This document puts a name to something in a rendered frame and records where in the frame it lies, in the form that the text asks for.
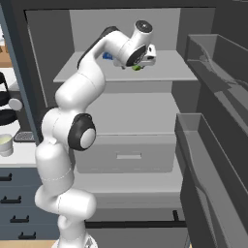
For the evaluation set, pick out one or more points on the dark grey fridge door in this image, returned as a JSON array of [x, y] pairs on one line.
[[235, 135]]

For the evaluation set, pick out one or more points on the dark grey open fridge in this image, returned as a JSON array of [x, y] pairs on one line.
[[135, 113]]

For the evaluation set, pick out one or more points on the dark grey flat tray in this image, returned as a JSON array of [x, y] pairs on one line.
[[24, 137]]

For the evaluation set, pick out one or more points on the blue-grey drawer cabinet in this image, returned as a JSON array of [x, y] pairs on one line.
[[22, 190]]

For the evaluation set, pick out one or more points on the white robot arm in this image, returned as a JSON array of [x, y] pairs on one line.
[[64, 106]]

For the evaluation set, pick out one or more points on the black countertop appliance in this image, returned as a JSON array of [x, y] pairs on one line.
[[4, 97]]

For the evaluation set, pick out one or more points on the dark grey freezer drawer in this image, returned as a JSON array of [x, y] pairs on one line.
[[139, 237]]

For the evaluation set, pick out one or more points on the grey fridge crisper drawer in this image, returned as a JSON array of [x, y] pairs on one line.
[[151, 151]]

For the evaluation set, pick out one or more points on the brown wooden board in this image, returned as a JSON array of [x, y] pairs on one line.
[[4, 56]]

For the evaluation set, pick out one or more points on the large grey fridge door bin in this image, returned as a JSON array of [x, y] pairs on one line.
[[210, 168]]

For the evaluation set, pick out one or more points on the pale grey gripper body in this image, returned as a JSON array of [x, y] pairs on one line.
[[150, 55]]

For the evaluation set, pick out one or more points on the white glass of lemonade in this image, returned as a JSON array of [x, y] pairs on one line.
[[6, 147]]

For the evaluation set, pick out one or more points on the grey fridge shelf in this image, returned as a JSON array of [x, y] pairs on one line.
[[161, 71]]

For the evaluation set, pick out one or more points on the small green lime wedge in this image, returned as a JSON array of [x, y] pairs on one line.
[[138, 68]]

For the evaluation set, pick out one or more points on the white round appliance knob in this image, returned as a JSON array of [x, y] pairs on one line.
[[15, 104]]

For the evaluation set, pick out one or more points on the small grey fridge door bin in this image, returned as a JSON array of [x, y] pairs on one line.
[[223, 77]]

